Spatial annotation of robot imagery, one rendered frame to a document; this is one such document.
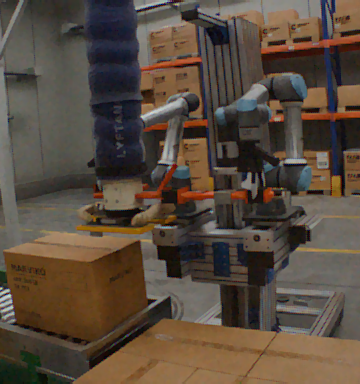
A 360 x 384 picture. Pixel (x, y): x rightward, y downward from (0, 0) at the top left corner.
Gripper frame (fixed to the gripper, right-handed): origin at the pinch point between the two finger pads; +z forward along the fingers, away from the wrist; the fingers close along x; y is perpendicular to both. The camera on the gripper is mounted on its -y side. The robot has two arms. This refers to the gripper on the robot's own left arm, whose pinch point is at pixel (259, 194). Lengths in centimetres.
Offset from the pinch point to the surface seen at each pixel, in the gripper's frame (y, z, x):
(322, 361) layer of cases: -25, 66, 1
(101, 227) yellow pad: 63, 11, 16
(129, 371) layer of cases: 44, 66, 33
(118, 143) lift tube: 54, -22, 9
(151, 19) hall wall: 565, -337, -854
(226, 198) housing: 11.9, 0.9, 4.0
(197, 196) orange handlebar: 23.8, 0.1, 3.9
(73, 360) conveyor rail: 74, 67, 34
